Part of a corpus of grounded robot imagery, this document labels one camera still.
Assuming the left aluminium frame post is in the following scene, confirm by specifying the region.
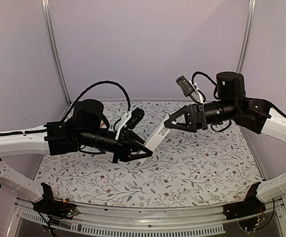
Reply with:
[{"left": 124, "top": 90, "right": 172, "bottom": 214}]
[{"left": 41, "top": 0, "right": 71, "bottom": 105}]

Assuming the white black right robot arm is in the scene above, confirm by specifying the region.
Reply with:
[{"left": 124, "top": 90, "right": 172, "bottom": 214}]
[{"left": 164, "top": 72, "right": 286, "bottom": 215}]

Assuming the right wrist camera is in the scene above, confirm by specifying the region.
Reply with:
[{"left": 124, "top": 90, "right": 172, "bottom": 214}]
[{"left": 176, "top": 76, "right": 206, "bottom": 104}]

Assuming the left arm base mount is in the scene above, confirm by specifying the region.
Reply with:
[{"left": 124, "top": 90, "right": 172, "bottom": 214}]
[{"left": 33, "top": 183, "right": 79, "bottom": 219}]

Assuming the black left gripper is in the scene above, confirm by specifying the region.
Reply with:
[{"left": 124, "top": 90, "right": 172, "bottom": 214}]
[{"left": 77, "top": 128, "right": 153, "bottom": 164}]

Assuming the floral patterned table mat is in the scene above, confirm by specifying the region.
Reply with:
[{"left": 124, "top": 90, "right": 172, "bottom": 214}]
[{"left": 33, "top": 100, "right": 266, "bottom": 207}]

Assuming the white remote control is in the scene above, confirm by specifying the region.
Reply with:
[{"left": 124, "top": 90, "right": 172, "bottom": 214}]
[{"left": 143, "top": 114, "right": 172, "bottom": 151}]

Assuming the right aluminium frame post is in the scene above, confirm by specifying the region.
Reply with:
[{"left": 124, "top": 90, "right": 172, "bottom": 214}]
[{"left": 236, "top": 0, "right": 256, "bottom": 73}]

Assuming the front aluminium rail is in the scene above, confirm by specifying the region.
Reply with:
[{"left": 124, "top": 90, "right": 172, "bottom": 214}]
[{"left": 6, "top": 198, "right": 286, "bottom": 237}]

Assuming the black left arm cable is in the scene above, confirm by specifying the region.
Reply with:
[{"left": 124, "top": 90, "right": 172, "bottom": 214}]
[{"left": 70, "top": 80, "right": 131, "bottom": 117}]

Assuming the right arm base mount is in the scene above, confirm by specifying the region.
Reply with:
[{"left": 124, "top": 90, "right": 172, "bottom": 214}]
[{"left": 223, "top": 182, "right": 266, "bottom": 220}]

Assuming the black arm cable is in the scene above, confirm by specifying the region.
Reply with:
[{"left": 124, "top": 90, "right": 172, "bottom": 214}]
[
  {"left": 70, "top": 80, "right": 131, "bottom": 117},
  {"left": 191, "top": 71, "right": 219, "bottom": 99}
]

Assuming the aluminium frame post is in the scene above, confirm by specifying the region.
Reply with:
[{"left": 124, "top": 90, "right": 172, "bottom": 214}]
[
  {"left": 236, "top": 0, "right": 256, "bottom": 73},
  {"left": 41, "top": 0, "right": 71, "bottom": 105}
]

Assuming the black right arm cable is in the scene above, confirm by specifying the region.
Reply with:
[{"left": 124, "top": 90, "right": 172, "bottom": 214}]
[{"left": 191, "top": 71, "right": 219, "bottom": 99}]

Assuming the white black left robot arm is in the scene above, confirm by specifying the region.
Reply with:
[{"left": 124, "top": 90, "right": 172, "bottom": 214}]
[{"left": 0, "top": 99, "right": 153, "bottom": 214}]

